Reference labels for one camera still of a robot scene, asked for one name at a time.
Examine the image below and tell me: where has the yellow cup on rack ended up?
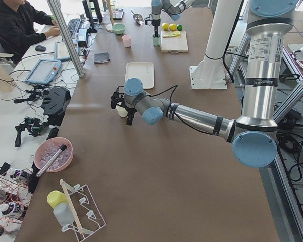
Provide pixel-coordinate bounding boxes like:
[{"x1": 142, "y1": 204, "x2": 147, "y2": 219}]
[{"x1": 46, "y1": 190, "x2": 68, "y2": 208}]

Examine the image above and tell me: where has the aluminium frame post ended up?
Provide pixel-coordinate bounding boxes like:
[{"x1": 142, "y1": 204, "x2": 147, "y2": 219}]
[{"x1": 47, "y1": 0, "x2": 85, "y2": 78}]

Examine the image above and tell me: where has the green lime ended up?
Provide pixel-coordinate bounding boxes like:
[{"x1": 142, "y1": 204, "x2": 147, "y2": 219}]
[{"x1": 177, "y1": 24, "x2": 183, "y2": 31}]

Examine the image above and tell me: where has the metal scoop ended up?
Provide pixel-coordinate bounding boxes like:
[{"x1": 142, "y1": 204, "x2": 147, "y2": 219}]
[{"x1": 131, "y1": 10, "x2": 144, "y2": 25}]

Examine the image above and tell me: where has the yellow lemon lower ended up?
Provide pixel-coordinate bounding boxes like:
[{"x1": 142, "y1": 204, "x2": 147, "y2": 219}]
[{"x1": 162, "y1": 22, "x2": 169, "y2": 31}]

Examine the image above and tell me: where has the pink plastic cup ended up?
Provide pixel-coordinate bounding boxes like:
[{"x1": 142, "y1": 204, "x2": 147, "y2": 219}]
[{"x1": 122, "y1": 35, "x2": 131, "y2": 47}]

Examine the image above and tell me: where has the metal muddler tool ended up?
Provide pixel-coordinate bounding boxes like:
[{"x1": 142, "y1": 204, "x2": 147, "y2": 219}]
[{"x1": 36, "y1": 144, "x2": 67, "y2": 177}]

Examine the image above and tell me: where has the computer mouse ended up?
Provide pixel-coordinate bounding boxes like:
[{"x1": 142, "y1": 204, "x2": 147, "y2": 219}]
[{"x1": 35, "y1": 45, "x2": 46, "y2": 52}]

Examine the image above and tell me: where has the grey cloth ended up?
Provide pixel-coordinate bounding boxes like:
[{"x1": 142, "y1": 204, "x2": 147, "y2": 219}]
[{"x1": 94, "y1": 52, "x2": 110, "y2": 64}]

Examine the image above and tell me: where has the cream rabbit tray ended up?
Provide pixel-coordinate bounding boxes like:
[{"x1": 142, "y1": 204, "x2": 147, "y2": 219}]
[{"x1": 125, "y1": 62, "x2": 154, "y2": 90}]

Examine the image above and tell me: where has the clear cup on rack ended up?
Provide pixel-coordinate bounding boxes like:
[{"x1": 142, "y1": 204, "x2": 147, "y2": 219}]
[{"x1": 53, "y1": 202, "x2": 75, "y2": 227}]

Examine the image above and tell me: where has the green bowl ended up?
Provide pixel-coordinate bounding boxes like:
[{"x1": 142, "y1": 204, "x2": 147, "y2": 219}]
[{"x1": 112, "y1": 23, "x2": 126, "y2": 35}]

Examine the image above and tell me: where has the blue teach pendant far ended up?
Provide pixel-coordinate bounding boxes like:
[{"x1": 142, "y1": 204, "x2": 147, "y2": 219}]
[{"x1": 54, "y1": 41, "x2": 71, "y2": 62}]

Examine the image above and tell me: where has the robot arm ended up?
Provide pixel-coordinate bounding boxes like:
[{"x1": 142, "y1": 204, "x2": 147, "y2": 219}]
[
  {"x1": 111, "y1": 1, "x2": 297, "y2": 168},
  {"x1": 144, "y1": 0, "x2": 194, "y2": 38}
]

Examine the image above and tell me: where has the seated person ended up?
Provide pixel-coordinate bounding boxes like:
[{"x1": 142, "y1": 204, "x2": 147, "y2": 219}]
[{"x1": 0, "y1": 0, "x2": 60, "y2": 64}]

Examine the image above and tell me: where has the blue teach pendant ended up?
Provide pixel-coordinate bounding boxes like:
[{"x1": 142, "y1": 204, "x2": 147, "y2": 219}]
[
  {"x1": 54, "y1": 41, "x2": 71, "y2": 62},
  {"x1": 24, "y1": 59, "x2": 62, "y2": 85}
]

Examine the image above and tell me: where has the cream plastic cup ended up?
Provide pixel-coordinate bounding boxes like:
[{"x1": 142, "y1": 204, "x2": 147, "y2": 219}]
[{"x1": 116, "y1": 106, "x2": 128, "y2": 118}]

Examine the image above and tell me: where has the green plastic cup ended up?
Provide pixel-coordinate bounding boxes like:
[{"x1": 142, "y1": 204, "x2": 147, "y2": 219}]
[{"x1": 152, "y1": 34, "x2": 160, "y2": 46}]

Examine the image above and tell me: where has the wooden cup stand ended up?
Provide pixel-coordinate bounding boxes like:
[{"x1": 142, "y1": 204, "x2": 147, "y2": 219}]
[{"x1": 103, "y1": 0, "x2": 115, "y2": 32}]

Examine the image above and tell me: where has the white wire cup rack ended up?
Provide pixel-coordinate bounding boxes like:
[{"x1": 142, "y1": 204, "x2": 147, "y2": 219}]
[{"x1": 60, "y1": 179, "x2": 106, "y2": 241}]

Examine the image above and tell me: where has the blue teach pendant near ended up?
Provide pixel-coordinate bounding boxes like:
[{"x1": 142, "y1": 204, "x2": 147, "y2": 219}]
[{"x1": 24, "y1": 59, "x2": 62, "y2": 85}]

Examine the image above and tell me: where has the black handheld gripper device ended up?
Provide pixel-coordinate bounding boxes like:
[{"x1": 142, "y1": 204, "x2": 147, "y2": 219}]
[{"x1": 14, "y1": 117, "x2": 49, "y2": 147}]

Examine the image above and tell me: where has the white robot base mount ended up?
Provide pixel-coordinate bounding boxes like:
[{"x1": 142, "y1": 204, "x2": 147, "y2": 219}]
[{"x1": 190, "y1": 0, "x2": 243, "y2": 89}]

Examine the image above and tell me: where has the yellow lemon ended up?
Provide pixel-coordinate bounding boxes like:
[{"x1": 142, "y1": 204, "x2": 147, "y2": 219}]
[
  {"x1": 162, "y1": 22, "x2": 169, "y2": 31},
  {"x1": 169, "y1": 23, "x2": 177, "y2": 31}
]

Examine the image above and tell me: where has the yellow lemon upper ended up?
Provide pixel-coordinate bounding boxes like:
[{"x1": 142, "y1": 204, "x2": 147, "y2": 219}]
[{"x1": 169, "y1": 23, "x2": 177, "y2": 31}]

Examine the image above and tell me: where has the black keyboard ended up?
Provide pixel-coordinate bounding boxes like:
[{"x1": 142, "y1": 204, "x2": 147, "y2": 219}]
[{"x1": 67, "y1": 18, "x2": 81, "y2": 38}]

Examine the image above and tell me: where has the bamboo cutting board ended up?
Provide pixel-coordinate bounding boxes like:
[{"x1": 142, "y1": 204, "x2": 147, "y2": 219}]
[{"x1": 161, "y1": 31, "x2": 188, "y2": 53}]

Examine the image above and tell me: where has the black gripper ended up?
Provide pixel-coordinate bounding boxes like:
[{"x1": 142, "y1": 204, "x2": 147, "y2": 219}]
[
  {"x1": 111, "y1": 86, "x2": 135, "y2": 126},
  {"x1": 144, "y1": 14, "x2": 160, "y2": 37}
]

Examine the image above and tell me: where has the pink bowl with ice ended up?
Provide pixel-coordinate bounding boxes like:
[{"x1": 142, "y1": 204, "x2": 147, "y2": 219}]
[{"x1": 34, "y1": 137, "x2": 74, "y2": 173}]

